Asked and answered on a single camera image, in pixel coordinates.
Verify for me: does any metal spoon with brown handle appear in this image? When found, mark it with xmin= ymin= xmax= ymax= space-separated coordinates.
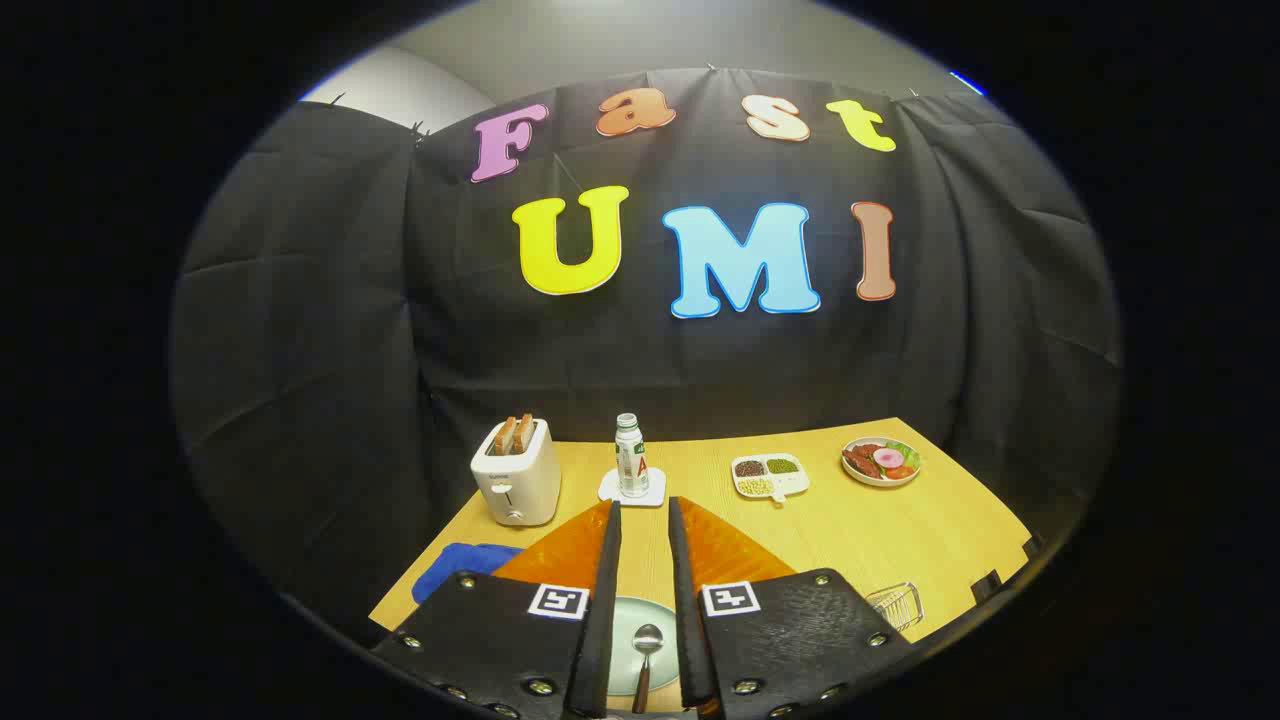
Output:
xmin=631 ymin=623 xmax=666 ymax=715

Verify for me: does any white divided bean tray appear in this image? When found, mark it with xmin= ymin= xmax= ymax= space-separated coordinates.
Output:
xmin=731 ymin=453 xmax=811 ymax=504

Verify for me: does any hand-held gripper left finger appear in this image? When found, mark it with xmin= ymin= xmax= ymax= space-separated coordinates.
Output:
xmin=372 ymin=500 xmax=623 ymax=720

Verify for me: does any white square coaster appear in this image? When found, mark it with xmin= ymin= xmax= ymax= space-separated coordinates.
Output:
xmin=598 ymin=467 xmax=668 ymax=507

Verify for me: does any black backdrop cloth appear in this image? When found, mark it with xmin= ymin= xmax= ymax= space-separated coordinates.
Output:
xmin=170 ymin=68 xmax=1123 ymax=641

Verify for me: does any pale green plate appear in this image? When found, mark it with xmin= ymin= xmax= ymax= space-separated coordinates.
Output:
xmin=605 ymin=597 xmax=681 ymax=713

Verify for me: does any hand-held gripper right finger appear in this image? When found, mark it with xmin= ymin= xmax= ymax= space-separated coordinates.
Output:
xmin=668 ymin=496 xmax=913 ymax=720

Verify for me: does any white plastic bottle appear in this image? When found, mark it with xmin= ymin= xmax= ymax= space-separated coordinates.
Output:
xmin=614 ymin=412 xmax=651 ymax=498

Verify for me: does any white plate of food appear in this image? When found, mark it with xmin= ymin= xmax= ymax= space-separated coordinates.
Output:
xmin=840 ymin=436 xmax=922 ymax=488

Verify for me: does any blue towel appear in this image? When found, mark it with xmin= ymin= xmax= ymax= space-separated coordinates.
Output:
xmin=412 ymin=543 xmax=526 ymax=606

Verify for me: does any metal wire basket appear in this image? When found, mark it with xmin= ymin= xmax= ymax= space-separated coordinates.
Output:
xmin=865 ymin=582 xmax=925 ymax=633

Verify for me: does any white toaster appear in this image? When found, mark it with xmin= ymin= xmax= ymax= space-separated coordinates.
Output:
xmin=470 ymin=420 xmax=563 ymax=528

